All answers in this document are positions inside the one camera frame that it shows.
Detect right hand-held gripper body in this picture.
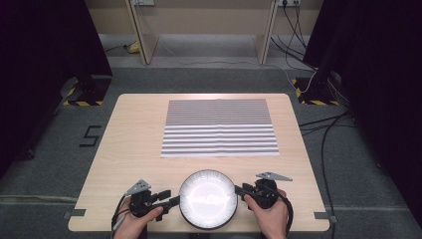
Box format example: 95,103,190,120
252,171,294,210

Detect grey striped placemat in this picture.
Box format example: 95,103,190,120
160,99,281,158

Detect hazard-striped stand base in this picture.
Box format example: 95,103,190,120
62,75,113,108
291,77,341,107

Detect right hand-held gripper cable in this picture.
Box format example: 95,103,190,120
274,190,295,239

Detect thick black floor cable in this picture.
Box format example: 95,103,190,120
298,112,357,239

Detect person's right hand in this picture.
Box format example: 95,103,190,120
243,188,289,239

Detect hand-held gripper cable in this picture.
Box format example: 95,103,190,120
274,190,295,239
109,193,132,239

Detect black socket cables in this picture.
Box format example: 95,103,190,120
270,2,317,73

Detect black curtain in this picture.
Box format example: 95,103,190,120
302,0,422,230
0,0,113,178

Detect grey tape strip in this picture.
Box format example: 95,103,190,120
314,211,338,224
62,208,88,220

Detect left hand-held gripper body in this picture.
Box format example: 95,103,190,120
125,178,163,218

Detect light wooden desk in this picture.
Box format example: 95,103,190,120
124,0,279,66

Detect person's left hand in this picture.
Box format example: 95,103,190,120
113,205,164,239

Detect left hand-held gripper cable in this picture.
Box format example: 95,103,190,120
109,193,132,239

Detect white wall socket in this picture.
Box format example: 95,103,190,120
277,0,303,8

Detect black-rimmed white plate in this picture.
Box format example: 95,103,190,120
178,169,239,231

